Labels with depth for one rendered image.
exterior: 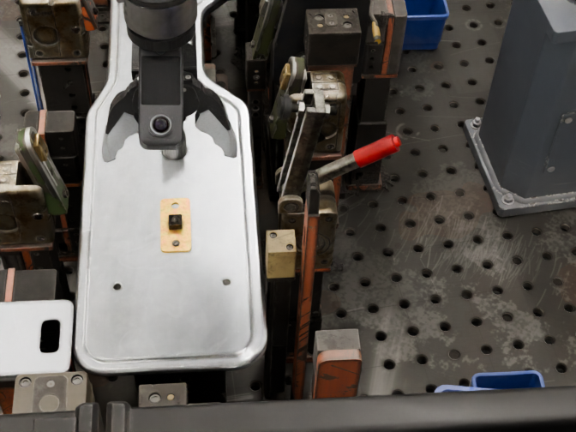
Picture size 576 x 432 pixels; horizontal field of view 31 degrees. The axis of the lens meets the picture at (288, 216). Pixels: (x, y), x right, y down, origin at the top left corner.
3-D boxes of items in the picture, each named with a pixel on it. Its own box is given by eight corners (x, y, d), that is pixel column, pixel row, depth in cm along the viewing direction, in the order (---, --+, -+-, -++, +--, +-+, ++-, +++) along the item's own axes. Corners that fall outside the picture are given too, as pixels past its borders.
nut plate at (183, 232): (159, 200, 134) (159, 194, 134) (189, 199, 135) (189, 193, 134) (160, 253, 129) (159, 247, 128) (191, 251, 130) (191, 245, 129)
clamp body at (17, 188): (9, 301, 160) (-39, 147, 133) (87, 298, 161) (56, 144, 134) (3, 353, 154) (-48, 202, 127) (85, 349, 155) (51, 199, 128)
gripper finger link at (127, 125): (108, 132, 126) (150, 85, 120) (106, 169, 122) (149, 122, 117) (85, 122, 124) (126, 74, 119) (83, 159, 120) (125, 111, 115)
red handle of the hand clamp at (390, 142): (277, 174, 129) (393, 122, 123) (286, 183, 131) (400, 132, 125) (279, 201, 126) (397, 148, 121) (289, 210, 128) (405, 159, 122)
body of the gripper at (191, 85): (200, 71, 122) (196, -13, 112) (201, 124, 116) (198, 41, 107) (133, 73, 121) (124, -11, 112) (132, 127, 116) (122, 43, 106)
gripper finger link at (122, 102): (130, 134, 120) (171, 88, 115) (130, 146, 119) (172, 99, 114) (94, 118, 118) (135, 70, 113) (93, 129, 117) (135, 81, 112)
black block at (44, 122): (41, 232, 168) (10, 103, 146) (109, 230, 169) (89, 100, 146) (38, 273, 164) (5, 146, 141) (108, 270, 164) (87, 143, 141)
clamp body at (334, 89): (267, 230, 170) (273, 59, 141) (338, 227, 171) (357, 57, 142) (271, 276, 165) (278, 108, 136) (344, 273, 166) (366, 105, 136)
